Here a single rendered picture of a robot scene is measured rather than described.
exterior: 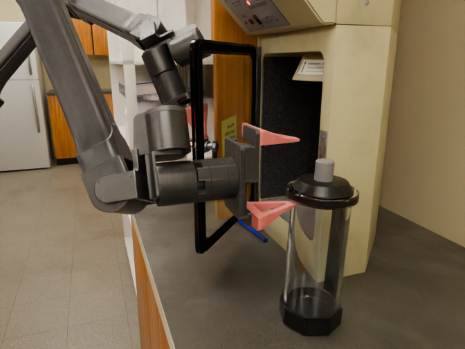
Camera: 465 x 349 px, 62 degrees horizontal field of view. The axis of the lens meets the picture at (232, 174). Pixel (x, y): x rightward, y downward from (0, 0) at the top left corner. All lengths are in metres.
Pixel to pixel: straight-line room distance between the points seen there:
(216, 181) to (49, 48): 0.30
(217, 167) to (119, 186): 0.13
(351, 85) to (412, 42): 0.49
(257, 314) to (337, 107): 0.38
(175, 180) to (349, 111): 0.36
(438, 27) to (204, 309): 0.85
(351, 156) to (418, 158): 0.44
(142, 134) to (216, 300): 0.35
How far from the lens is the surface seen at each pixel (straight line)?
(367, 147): 0.76
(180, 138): 0.51
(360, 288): 0.81
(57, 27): 0.63
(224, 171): 0.51
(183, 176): 0.49
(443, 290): 0.86
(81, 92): 0.57
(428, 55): 1.14
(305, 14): 0.70
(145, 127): 0.53
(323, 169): 0.59
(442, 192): 1.12
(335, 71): 0.69
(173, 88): 0.79
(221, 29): 1.00
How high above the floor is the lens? 1.35
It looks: 16 degrees down
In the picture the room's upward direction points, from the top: straight up
